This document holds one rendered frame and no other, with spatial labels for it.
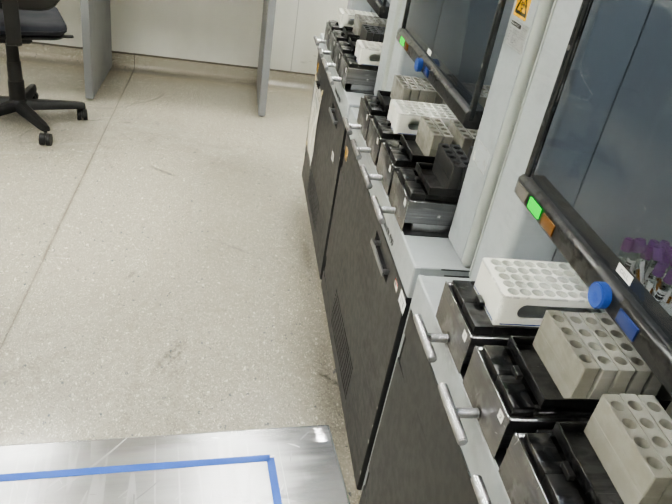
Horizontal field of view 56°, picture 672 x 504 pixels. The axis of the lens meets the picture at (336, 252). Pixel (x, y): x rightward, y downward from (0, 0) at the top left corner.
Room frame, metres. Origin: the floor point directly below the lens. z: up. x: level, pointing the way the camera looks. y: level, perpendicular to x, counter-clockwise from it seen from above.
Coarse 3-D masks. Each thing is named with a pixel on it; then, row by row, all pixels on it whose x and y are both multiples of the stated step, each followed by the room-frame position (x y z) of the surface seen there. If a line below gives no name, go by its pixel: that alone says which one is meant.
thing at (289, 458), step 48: (240, 432) 0.46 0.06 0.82; (288, 432) 0.47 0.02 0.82; (0, 480) 0.36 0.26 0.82; (48, 480) 0.37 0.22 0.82; (96, 480) 0.38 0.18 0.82; (144, 480) 0.38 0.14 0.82; (192, 480) 0.39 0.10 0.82; (240, 480) 0.40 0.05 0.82; (288, 480) 0.41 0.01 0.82; (336, 480) 0.42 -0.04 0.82
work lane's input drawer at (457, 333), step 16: (448, 288) 0.83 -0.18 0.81; (464, 288) 0.82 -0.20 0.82; (448, 304) 0.81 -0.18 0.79; (464, 304) 0.77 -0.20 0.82; (480, 304) 0.78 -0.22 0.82; (416, 320) 0.80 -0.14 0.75; (448, 320) 0.79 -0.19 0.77; (464, 320) 0.75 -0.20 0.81; (480, 320) 0.74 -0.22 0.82; (432, 336) 0.77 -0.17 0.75; (448, 336) 0.78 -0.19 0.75; (464, 336) 0.73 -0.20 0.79; (480, 336) 0.72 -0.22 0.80; (496, 336) 0.73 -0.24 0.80; (432, 352) 0.73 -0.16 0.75; (464, 352) 0.72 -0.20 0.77
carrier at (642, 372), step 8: (600, 320) 0.70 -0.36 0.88; (608, 320) 0.71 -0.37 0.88; (608, 328) 0.68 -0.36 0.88; (616, 328) 0.69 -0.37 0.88; (616, 336) 0.68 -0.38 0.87; (624, 336) 0.67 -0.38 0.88; (616, 344) 0.65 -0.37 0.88; (624, 344) 0.66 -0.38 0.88; (624, 352) 0.64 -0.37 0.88; (632, 352) 0.64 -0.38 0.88; (632, 360) 0.63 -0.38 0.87; (640, 360) 0.63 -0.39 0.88; (640, 368) 0.61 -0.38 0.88; (648, 368) 0.61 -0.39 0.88; (632, 376) 0.61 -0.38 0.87; (640, 376) 0.61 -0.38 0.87; (648, 376) 0.61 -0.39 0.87; (632, 384) 0.61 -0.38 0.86; (640, 384) 0.61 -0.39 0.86; (624, 392) 0.61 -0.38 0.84; (632, 392) 0.61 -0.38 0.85; (640, 392) 0.61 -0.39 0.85
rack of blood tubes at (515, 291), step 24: (504, 264) 0.84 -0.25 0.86; (528, 264) 0.85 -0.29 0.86; (552, 264) 0.86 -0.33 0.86; (480, 288) 0.81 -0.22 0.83; (504, 288) 0.76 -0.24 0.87; (528, 288) 0.77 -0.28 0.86; (552, 288) 0.78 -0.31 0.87; (576, 288) 0.81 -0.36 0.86; (504, 312) 0.74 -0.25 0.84; (528, 312) 0.80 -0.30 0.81; (600, 312) 0.80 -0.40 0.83
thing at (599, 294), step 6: (594, 282) 0.61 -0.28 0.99; (600, 282) 0.60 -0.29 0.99; (594, 288) 0.60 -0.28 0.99; (600, 288) 0.59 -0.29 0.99; (606, 288) 0.59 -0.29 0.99; (588, 294) 0.60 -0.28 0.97; (594, 294) 0.60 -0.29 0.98; (600, 294) 0.59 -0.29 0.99; (606, 294) 0.58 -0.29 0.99; (588, 300) 0.60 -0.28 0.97; (594, 300) 0.59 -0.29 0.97; (600, 300) 0.58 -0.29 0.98; (606, 300) 0.58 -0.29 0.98; (594, 306) 0.59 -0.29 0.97; (600, 306) 0.58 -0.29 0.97; (606, 306) 0.58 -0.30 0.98
